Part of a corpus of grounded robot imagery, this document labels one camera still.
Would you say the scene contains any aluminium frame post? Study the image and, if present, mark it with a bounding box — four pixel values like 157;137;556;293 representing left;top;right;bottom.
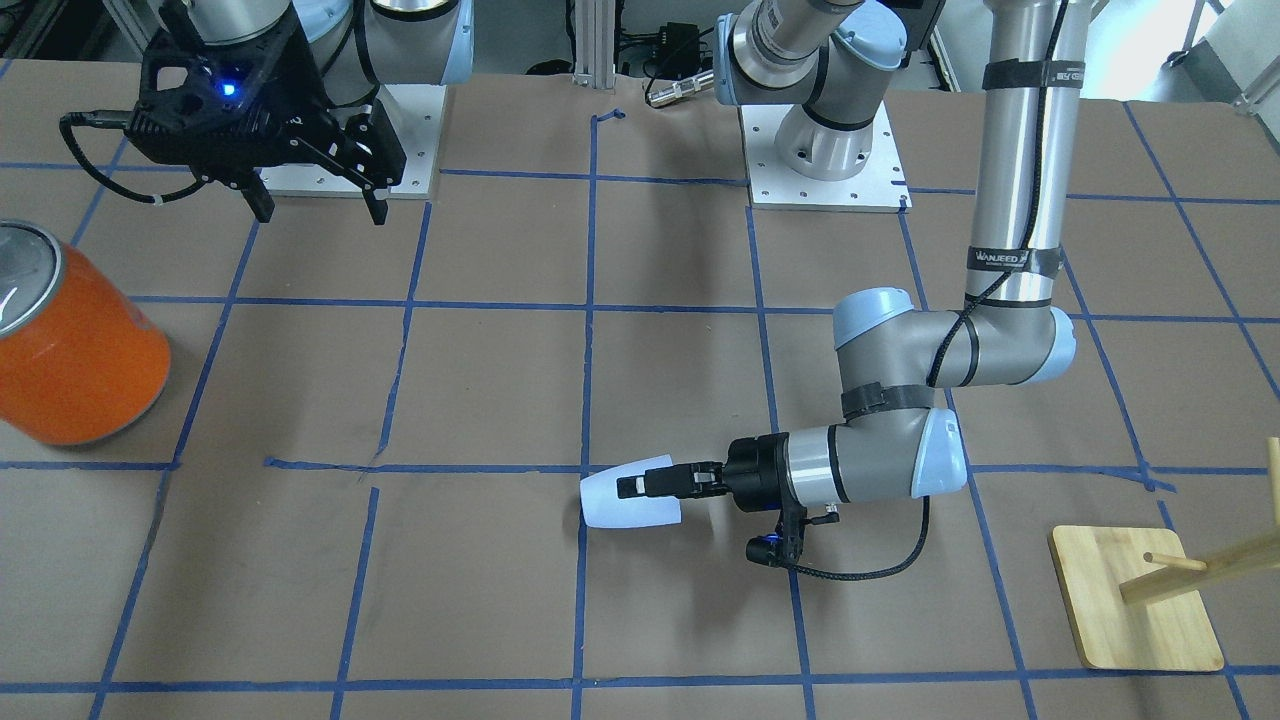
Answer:
570;0;618;94

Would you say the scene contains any light blue plastic cup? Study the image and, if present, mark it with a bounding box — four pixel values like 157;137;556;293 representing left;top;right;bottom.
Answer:
579;454;684;530

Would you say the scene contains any large orange can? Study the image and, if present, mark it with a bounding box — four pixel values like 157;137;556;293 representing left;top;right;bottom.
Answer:
1;219;172;446

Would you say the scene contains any wooden cup stand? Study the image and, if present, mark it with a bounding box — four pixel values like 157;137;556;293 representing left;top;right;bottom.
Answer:
1048;436;1280;671

